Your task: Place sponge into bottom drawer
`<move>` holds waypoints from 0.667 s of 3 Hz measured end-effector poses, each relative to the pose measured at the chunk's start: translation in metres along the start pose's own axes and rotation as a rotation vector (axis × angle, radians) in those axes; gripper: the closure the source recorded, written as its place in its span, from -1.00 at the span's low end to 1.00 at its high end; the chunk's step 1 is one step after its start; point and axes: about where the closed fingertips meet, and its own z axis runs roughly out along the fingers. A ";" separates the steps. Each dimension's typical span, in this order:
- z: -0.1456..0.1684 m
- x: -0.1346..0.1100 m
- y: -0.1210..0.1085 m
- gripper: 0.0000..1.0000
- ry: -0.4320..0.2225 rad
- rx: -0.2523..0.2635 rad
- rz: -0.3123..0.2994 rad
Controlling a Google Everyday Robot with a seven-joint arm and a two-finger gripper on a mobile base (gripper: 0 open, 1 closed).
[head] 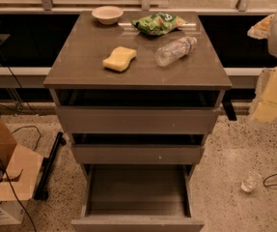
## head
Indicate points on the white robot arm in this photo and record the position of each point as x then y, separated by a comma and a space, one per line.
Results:
263, 109

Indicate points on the black metal bar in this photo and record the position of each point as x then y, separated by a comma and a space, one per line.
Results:
41, 192

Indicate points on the clear plastic cup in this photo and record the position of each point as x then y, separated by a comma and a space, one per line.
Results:
251, 181

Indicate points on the brown cardboard box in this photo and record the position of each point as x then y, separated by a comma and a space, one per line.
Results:
20, 168

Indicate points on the green chip bag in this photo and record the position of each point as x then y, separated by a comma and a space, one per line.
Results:
158, 24

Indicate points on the grey open bottom drawer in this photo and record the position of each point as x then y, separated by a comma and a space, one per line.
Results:
137, 198

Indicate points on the beige paper bowl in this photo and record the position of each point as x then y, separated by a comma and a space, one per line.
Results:
107, 15

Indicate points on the clear plastic water bottle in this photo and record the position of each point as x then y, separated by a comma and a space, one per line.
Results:
171, 52

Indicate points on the grey middle drawer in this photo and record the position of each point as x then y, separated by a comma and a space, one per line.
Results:
137, 155

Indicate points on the grey drawer cabinet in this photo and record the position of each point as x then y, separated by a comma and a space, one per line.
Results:
196, 81

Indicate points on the yellow sponge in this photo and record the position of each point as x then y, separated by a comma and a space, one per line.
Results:
119, 59

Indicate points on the grey top drawer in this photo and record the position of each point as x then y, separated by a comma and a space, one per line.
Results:
136, 121

